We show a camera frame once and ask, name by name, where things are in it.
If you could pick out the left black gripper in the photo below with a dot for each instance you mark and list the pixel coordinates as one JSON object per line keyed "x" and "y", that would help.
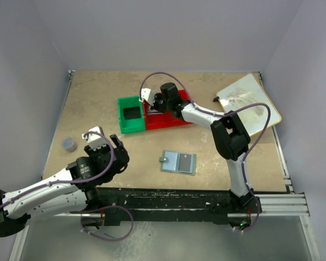
{"x": 115, "y": 153}

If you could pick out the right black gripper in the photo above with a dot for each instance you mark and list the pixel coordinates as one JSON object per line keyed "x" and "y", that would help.
{"x": 157, "y": 100}

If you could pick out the green card holder wallet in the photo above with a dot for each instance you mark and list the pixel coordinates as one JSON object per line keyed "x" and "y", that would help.
{"x": 169, "y": 162}

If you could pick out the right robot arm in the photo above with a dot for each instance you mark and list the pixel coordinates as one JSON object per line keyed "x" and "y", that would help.
{"x": 230, "y": 136}

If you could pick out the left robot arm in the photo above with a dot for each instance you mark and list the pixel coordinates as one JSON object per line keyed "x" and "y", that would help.
{"x": 72, "y": 189}

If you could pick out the black card in green bin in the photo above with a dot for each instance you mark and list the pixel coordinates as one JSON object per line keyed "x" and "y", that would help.
{"x": 131, "y": 113}

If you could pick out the dark grey card in holder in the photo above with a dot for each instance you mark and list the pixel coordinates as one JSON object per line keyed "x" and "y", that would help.
{"x": 185, "y": 163}

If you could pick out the right red plastic bin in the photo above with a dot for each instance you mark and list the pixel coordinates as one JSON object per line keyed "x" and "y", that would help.
{"x": 172, "y": 121}

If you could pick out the red plastic bin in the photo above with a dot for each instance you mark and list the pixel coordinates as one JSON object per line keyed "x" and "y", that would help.
{"x": 154, "y": 119}
{"x": 172, "y": 121}

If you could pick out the middle red plastic bin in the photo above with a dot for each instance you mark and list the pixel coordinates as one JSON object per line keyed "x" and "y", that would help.
{"x": 154, "y": 119}

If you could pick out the green plastic bin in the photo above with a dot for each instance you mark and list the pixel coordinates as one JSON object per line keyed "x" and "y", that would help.
{"x": 130, "y": 126}

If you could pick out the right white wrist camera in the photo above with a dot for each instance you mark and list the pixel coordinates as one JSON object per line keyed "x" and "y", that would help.
{"x": 147, "y": 95}

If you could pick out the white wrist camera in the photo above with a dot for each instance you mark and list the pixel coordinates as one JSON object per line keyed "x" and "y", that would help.
{"x": 147, "y": 95}
{"x": 95, "y": 138}

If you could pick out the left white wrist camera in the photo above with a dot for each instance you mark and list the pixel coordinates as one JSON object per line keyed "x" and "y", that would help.
{"x": 95, "y": 138}

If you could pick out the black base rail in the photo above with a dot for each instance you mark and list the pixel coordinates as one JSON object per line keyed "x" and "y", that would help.
{"x": 220, "y": 207}

